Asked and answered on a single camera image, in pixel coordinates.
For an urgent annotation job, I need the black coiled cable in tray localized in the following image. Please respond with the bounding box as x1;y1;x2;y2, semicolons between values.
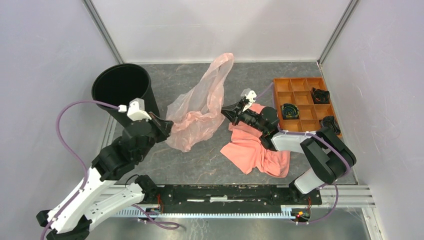
319;115;342;136

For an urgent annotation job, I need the aluminium corner post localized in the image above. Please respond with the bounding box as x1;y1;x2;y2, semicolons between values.
316;0;360;68
82;0;125;64

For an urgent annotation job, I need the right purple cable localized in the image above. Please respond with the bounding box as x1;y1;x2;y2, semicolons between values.
255;82;352;225

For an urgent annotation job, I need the salmon pink cloth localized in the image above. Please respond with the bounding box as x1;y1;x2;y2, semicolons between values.
220;122;290;178

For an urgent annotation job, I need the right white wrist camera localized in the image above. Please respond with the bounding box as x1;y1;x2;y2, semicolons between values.
240;88;257;112

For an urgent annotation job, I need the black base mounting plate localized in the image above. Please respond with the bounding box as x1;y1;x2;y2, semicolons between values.
142;184;323;214

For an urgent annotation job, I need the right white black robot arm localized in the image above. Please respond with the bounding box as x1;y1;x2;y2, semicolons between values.
221;100;357;204

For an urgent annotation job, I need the pink plastic trash bag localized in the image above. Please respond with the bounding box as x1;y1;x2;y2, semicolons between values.
165;53;235;153

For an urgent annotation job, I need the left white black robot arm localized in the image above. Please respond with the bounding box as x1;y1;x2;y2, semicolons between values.
36;112;174;240

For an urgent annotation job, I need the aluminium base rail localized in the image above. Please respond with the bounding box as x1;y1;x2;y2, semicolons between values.
84;184;377;220

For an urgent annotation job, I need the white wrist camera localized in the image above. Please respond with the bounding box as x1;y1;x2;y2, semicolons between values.
240;88;257;112
118;98;152;121

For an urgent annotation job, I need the black plastic trash bin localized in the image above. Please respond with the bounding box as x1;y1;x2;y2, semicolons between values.
91;63;160;117

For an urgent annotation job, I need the left aluminium corner post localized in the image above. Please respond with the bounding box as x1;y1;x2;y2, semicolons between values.
82;0;125;64

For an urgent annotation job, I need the orange compartment tray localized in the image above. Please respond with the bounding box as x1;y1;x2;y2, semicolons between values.
272;77;342;137

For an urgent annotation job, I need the purple cable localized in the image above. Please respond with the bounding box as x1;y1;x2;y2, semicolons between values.
39;99;128;240
255;82;352;225

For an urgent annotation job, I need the right aluminium corner post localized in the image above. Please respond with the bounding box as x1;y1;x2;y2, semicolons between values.
316;0;360;68

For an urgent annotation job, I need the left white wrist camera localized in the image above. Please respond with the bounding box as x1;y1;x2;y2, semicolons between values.
118;98;152;121

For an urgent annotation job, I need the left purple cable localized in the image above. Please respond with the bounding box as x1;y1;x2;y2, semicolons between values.
39;99;128;240

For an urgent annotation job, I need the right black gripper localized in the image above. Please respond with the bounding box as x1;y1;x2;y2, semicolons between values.
218;99;267;134

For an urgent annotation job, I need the black coiled cable top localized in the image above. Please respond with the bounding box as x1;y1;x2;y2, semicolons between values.
309;87;331;105

